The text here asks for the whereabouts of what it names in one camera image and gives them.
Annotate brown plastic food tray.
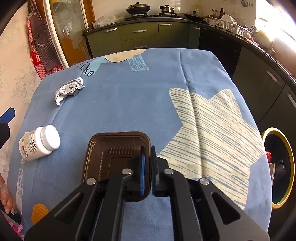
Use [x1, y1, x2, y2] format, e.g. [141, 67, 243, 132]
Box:
[82, 132, 151, 202]

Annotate white pill bottle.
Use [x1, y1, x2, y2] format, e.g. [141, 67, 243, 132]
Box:
[18, 125, 61, 161]

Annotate silver wrapper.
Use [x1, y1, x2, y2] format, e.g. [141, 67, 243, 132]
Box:
[55, 77, 85, 106]

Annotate yellow rimmed dark trash bin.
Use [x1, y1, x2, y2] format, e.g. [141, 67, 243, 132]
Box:
[261, 128, 295, 209]

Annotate green kitchen cabinets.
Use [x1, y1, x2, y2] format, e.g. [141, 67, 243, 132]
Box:
[85, 20, 295, 133]

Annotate person's left hand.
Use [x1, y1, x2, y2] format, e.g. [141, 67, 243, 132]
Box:
[0, 174, 17, 214]

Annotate blue patterned tablecloth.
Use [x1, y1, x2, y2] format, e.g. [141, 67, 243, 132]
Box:
[8, 48, 271, 240]

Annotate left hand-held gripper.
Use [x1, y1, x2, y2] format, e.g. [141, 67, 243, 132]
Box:
[0, 108, 16, 149]

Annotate red checked hanging apron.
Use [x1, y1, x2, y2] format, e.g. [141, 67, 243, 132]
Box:
[27, 1, 63, 79]

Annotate white dish rack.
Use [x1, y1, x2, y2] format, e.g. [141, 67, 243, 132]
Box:
[206, 15, 245, 36]

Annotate white plastic bag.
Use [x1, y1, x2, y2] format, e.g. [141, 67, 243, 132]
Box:
[92, 15, 122, 28]

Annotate glass sliding door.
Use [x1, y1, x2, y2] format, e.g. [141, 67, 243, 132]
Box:
[43, 0, 95, 69]

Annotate small steel pot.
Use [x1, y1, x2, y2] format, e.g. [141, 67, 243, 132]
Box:
[159, 4, 174, 15]

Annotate black wok with lid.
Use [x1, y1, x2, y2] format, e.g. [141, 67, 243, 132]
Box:
[126, 2, 151, 15]

